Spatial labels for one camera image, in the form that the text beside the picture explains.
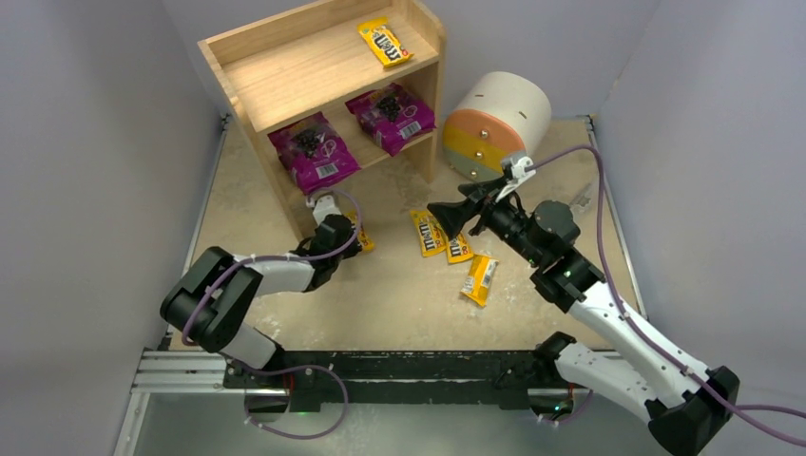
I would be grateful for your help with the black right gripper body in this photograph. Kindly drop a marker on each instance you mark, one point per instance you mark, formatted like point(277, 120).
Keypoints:
point(482, 211)

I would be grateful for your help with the round pastel drawer cabinet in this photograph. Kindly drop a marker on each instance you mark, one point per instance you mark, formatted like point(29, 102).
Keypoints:
point(501, 114)

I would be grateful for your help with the wooden shelf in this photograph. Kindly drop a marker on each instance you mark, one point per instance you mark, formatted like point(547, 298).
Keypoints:
point(286, 67)

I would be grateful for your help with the yellow M&M bag face down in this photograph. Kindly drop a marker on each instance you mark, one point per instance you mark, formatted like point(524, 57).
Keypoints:
point(478, 280)

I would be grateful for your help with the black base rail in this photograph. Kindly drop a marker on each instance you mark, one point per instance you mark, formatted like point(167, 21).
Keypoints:
point(508, 379)

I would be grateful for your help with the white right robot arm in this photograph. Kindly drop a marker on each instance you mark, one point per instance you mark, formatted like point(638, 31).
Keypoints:
point(683, 402)

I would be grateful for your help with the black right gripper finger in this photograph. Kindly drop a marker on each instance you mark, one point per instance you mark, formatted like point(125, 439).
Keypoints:
point(482, 189)
point(453, 216)

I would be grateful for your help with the clear plastic packet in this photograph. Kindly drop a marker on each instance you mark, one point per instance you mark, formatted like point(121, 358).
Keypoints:
point(583, 200)

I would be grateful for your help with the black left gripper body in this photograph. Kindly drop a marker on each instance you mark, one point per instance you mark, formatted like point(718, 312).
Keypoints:
point(343, 230)

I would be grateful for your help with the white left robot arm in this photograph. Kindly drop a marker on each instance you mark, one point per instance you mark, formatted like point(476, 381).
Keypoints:
point(210, 302)

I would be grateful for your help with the yellow m&m bag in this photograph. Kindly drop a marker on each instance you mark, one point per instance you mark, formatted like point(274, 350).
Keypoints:
point(458, 249)
point(383, 42)
point(363, 240)
point(431, 239)

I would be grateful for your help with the purple candy bag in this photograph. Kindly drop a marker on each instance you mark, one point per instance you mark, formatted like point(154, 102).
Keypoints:
point(313, 153)
point(392, 117)

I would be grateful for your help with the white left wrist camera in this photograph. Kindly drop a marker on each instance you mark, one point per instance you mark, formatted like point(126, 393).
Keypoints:
point(323, 206)

